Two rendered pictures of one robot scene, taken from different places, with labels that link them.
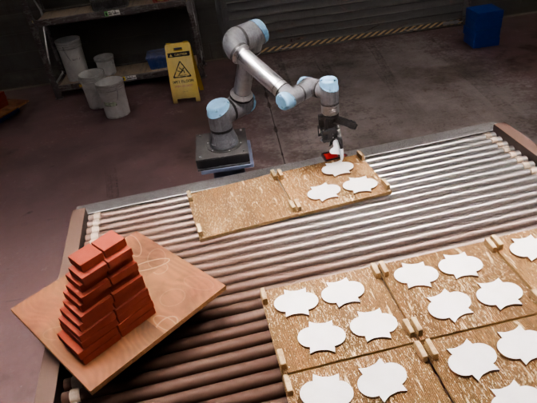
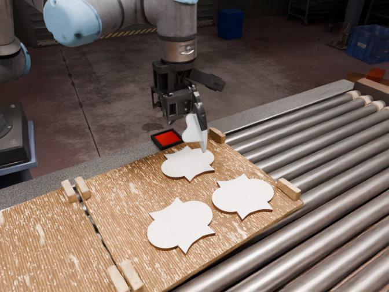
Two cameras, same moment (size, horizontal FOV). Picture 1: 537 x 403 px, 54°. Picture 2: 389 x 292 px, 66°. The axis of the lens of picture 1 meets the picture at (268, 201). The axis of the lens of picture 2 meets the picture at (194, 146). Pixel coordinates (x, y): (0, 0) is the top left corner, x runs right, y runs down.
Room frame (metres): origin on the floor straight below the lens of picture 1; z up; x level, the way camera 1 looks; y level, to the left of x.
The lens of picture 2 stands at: (1.46, -0.10, 1.43)
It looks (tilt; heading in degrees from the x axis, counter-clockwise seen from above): 35 degrees down; 336
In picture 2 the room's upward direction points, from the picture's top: straight up
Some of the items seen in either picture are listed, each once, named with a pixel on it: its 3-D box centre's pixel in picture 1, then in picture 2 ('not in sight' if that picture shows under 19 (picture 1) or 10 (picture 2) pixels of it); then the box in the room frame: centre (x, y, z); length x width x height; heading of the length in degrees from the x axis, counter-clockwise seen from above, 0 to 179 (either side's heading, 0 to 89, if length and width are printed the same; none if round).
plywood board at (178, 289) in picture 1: (117, 299); not in sight; (1.26, 0.53, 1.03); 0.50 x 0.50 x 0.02; 43
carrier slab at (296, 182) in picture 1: (331, 182); (185, 194); (1.93, -0.29, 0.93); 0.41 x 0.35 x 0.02; 100
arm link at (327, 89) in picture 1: (328, 90); (174, 4); (2.02, -0.31, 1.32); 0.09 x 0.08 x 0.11; 39
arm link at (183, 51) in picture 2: (330, 109); (178, 48); (2.01, -0.31, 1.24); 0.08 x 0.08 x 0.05
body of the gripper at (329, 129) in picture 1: (329, 126); (176, 87); (2.02, -0.30, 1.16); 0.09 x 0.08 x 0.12; 100
